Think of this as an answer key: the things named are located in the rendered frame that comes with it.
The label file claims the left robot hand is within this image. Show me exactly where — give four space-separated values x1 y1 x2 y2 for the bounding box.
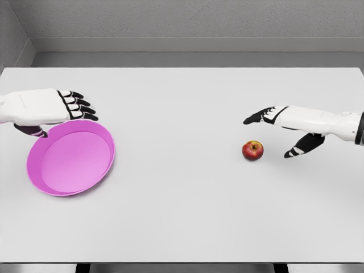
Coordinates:
8 88 99 139

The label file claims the red apple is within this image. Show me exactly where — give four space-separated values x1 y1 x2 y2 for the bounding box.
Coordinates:
242 140 264 161

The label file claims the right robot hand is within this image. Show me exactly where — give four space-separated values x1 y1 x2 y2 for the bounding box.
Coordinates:
243 105 330 159

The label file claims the pink round plate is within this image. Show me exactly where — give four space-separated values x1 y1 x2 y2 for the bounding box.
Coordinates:
26 119 116 197

